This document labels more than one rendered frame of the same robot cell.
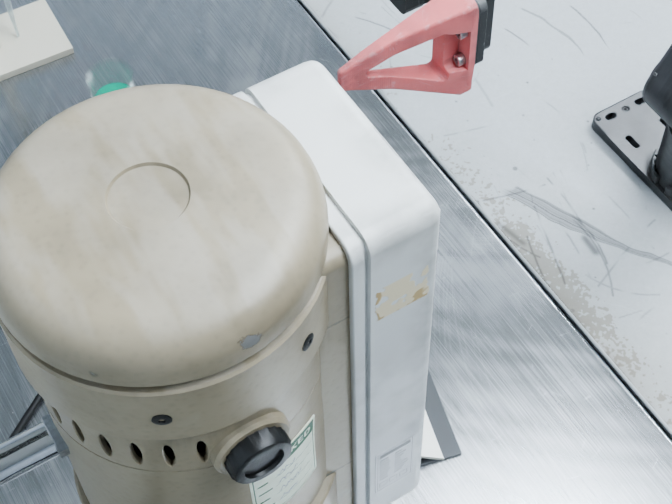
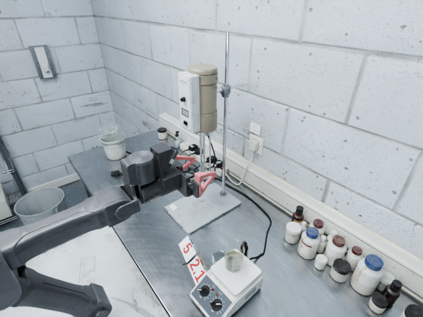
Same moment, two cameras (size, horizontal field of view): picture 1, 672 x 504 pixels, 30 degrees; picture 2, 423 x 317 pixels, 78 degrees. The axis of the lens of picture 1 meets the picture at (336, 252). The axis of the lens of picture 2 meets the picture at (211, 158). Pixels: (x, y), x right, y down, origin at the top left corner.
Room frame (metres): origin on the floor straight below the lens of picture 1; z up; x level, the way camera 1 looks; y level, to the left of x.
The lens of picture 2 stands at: (1.11, -0.06, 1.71)
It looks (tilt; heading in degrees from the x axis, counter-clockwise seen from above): 32 degrees down; 171
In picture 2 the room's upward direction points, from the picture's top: straight up
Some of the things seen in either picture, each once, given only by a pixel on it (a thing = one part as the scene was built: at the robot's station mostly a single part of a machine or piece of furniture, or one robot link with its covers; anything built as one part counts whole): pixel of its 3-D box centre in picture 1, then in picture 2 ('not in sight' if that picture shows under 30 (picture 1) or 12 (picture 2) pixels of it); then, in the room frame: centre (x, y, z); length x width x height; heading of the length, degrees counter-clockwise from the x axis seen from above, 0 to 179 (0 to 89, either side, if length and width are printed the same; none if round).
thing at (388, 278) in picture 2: not in sight; (384, 282); (0.70, 0.57, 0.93); 0.05 x 0.05 x 0.05
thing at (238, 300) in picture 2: not in sight; (229, 283); (0.64, 0.07, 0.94); 0.22 x 0.13 x 0.08; 122
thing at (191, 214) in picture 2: not in sight; (203, 205); (0.22, 0.04, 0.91); 0.30 x 0.20 x 0.01; 120
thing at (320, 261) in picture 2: not in sight; (320, 262); (0.60, 0.41, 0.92); 0.04 x 0.04 x 0.04
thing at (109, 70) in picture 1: (114, 97); not in sight; (0.79, 0.20, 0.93); 0.04 x 0.04 x 0.06
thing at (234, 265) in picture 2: not in sight; (233, 256); (0.61, 0.09, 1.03); 0.07 x 0.06 x 0.08; 86
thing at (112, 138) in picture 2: not in sight; (113, 139); (-0.31, -0.41, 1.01); 0.14 x 0.14 x 0.21
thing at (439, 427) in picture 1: (407, 404); (186, 248); (0.47, -0.05, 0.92); 0.09 x 0.06 x 0.04; 15
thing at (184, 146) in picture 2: not in sight; (201, 156); (-0.17, 0.09, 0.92); 0.40 x 0.06 x 0.04; 30
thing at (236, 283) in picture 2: not in sight; (235, 270); (0.62, 0.09, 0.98); 0.12 x 0.12 x 0.01; 32
